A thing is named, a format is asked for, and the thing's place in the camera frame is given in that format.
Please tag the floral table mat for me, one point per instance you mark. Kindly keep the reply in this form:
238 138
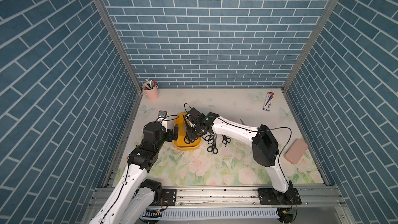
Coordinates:
232 165

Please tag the pink metal pen holder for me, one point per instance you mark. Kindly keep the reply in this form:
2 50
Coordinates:
151 94

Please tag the black scissors small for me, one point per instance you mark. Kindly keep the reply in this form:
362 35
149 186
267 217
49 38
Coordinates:
225 140

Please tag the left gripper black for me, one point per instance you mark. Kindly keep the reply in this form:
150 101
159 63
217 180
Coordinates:
169 131

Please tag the aluminium corner post left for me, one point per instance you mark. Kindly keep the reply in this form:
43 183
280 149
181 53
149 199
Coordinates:
101 8

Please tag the pink phone case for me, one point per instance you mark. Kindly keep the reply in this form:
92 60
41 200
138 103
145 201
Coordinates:
296 151

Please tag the yellow plastic storage box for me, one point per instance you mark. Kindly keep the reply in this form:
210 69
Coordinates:
183 143

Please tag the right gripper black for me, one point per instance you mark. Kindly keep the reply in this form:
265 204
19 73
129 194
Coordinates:
190 135

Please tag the pen refill package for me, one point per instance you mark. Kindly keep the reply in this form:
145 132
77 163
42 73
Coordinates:
268 101

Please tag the aluminium corner post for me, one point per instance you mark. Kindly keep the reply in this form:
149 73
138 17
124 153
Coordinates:
101 8
324 17

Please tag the aluminium corner post right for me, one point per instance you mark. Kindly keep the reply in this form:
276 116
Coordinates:
324 17

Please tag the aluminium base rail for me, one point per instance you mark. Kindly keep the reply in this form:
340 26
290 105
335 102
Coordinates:
248 196

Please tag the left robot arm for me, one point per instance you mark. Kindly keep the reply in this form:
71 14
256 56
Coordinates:
135 192

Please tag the black scissors pair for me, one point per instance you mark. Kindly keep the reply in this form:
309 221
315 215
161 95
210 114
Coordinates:
210 139
213 148

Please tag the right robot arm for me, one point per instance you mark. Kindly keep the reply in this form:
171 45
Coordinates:
264 147

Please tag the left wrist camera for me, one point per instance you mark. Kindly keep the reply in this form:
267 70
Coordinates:
163 118

